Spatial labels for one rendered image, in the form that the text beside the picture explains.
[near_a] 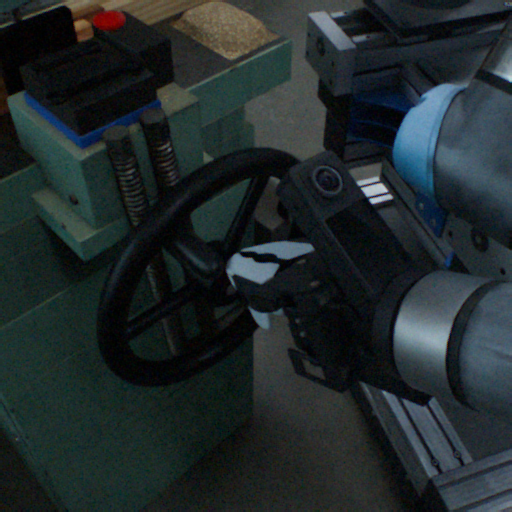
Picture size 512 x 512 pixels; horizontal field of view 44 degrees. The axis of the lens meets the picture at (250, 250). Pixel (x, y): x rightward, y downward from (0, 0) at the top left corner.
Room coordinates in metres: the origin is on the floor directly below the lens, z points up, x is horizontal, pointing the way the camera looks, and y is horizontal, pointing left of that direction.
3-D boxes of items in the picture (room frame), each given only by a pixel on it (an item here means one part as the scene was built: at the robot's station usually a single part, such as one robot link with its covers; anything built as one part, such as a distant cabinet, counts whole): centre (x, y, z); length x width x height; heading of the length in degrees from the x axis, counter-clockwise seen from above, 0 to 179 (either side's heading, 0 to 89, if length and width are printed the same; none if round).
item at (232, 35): (0.78, 0.04, 0.91); 0.12 x 0.09 x 0.03; 43
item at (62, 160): (0.54, 0.14, 0.92); 0.15 x 0.13 x 0.09; 133
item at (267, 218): (0.76, -0.02, 0.58); 0.12 x 0.08 x 0.08; 43
